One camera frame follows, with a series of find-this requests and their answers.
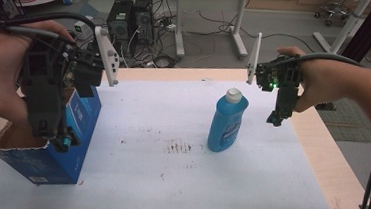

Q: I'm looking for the black floor cable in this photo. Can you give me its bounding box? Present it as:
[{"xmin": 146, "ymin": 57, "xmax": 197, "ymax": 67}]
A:
[{"xmin": 195, "ymin": 9, "xmax": 319, "ymax": 54}]

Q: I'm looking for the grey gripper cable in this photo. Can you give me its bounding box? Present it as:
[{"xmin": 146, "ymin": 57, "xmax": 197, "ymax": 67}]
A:
[
  {"xmin": 269, "ymin": 47, "xmax": 366, "ymax": 76},
  {"xmin": 3, "ymin": 24, "xmax": 77, "ymax": 46}
]

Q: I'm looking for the small white device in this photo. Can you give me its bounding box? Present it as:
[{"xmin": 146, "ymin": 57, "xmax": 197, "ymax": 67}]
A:
[{"xmin": 71, "ymin": 18, "xmax": 97, "ymax": 42}]

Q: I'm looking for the black computer tower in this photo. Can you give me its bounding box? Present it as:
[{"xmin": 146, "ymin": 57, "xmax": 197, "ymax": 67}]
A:
[
  {"xmin": 104, "ymin": 0, "xmax": 138, "ymax": 43},
  {"xmin": 130, "ymin": 0, "xmax": 159, "ymax": 47}
]

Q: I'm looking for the grey left gripper cable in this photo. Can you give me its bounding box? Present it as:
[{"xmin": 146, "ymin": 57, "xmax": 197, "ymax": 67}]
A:
[{"xmin": 3, "ymin": 24, "xmax": 77, "ymax": 46}]

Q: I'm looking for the dark floor mat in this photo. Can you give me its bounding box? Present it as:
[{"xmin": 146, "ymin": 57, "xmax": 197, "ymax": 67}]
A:
[{"xmin": 313, "ymin": 96, "xmax": 371, "ymax": 144}]

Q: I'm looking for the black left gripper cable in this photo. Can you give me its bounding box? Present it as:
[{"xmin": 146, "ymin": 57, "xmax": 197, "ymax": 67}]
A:
[{"xmin": 0, "ymin": 6, "xmax": 98, "ymax": 42}]

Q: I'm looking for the blue detergent bottle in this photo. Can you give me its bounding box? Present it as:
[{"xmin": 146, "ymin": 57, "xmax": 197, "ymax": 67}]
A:
[{"xmin": 206, "ymin": 86, "xmax": 252, "ymax": 156}]

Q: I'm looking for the person's right hand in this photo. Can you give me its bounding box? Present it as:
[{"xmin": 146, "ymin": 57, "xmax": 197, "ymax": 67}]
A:
[{"xmin": 271, "ymin": 45, "xmax": 346, "ymax": 117}]

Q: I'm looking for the grey right gripper cable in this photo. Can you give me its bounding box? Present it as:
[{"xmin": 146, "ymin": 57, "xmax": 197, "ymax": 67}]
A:
[{"xmin": 269, "ymin": 47, "xmax": 366, "ymax": 76}]

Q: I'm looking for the coiled black cable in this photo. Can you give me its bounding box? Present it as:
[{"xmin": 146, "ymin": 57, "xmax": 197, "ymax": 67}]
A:
[{"xmin": 151, "ymin": 52, "xmax": 179, "ymax": 71}]

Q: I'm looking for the office chair base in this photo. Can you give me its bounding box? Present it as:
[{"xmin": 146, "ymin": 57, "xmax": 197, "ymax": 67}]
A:
[{"xmin": 313, "ymin": 0, "xmax": 352, "ymax": 29}]

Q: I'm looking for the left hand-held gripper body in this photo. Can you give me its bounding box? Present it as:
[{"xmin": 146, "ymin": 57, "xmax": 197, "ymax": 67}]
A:
[{"xmin": 13, "ymin": 20, "xmax": 124, "ymax": 145}]

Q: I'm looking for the white metal stand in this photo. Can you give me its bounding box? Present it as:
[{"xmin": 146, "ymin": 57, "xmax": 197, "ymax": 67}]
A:
[{"xmin": 311, "ymin": 0, "xmax": 371, "ymax": 58}]

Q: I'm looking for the white power strip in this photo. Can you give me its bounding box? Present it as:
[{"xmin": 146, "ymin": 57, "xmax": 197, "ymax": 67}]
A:
[{"xmin": 158, "ymin": 21, "xmax": 178, "ymax": 34}]

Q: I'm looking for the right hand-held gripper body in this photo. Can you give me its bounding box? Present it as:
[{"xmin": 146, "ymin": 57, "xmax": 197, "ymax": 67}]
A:
[{"xmin": 242, "ymin": 31, "xmax": 308, "ymax": 122}]

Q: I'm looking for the blue cardboard box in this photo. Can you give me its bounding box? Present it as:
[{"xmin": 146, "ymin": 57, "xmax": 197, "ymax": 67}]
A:
[{"xmin": 0, "ymin": 79, "xmax": 105, "ymax": 191}]

